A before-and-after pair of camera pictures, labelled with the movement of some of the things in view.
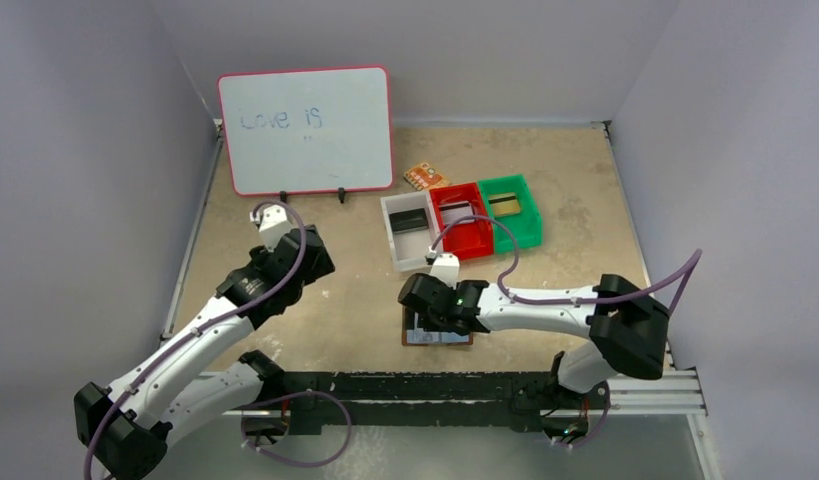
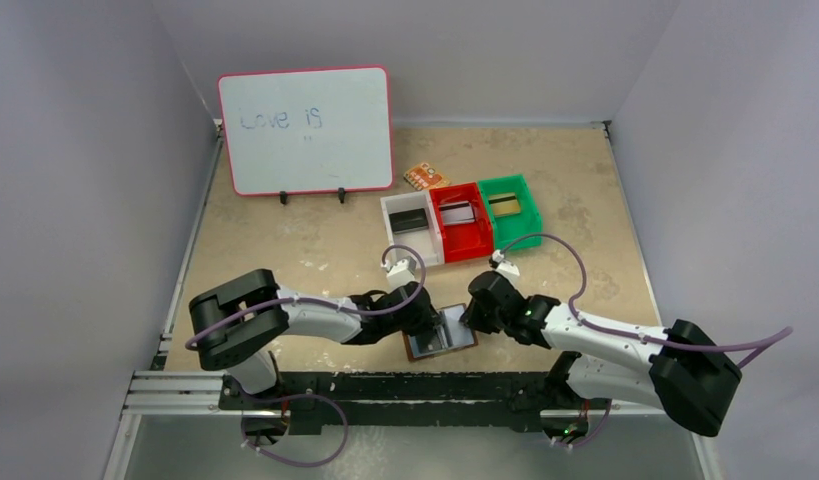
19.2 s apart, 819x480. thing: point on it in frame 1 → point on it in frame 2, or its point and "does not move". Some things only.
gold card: [504, 203] does not move
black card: [408, 220] does not move
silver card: [455, 211] does not move
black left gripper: [309, 250] → [424, 318]
